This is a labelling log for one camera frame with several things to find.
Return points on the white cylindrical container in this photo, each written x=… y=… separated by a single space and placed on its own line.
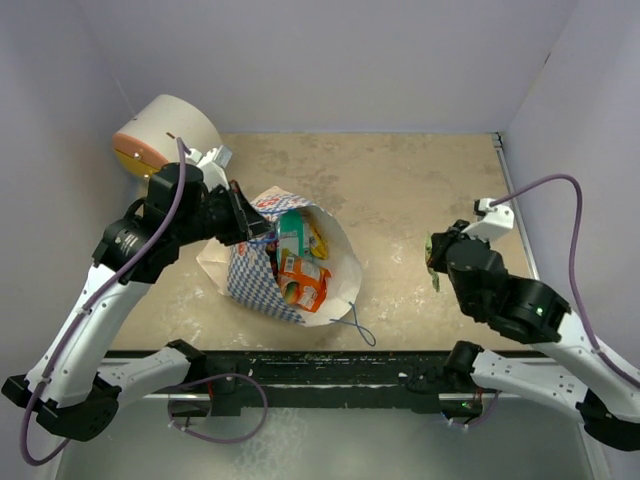
x=148 y=141

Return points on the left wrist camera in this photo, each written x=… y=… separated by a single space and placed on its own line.
x=212 y=164

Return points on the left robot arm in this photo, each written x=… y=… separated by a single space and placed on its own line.
x=68 y=392

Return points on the yellow snack packet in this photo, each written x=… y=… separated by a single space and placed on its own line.
x=317 y=245

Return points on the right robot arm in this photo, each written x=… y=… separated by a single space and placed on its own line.
x=596 y=386

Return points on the orange snack packet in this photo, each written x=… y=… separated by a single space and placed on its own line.
x=302 y=282

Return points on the checkered paper bag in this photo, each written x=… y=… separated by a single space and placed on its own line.
x=247 y=272

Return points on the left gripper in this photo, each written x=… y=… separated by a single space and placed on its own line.
x=250 y=223

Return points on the green snack packet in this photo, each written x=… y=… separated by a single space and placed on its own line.
x=428 y=250

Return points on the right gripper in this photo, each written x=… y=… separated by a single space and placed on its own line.
x=439 y=237

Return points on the teal snack packet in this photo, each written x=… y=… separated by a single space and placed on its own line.
x=293 y=234

